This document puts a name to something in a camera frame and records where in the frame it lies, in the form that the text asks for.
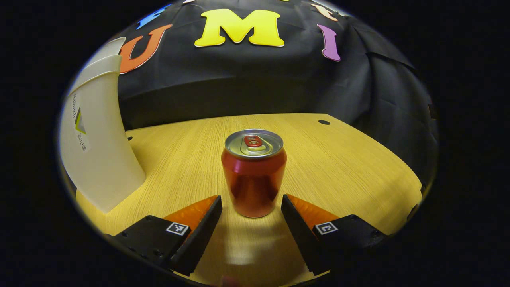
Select white desktop garbage bin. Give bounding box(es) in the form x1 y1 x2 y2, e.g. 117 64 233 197
59 37 147 214

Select wooden desktop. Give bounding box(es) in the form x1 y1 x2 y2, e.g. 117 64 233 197
76 113 423 287

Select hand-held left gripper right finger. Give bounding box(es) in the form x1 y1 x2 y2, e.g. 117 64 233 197
281 194 389 276

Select red pop can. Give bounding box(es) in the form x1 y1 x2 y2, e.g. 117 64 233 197
221 129 287 218

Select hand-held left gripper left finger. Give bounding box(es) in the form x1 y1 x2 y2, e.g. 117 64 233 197
106 195 223 276

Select black backdrop cloth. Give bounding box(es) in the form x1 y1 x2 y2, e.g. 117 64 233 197
86 0 439 184

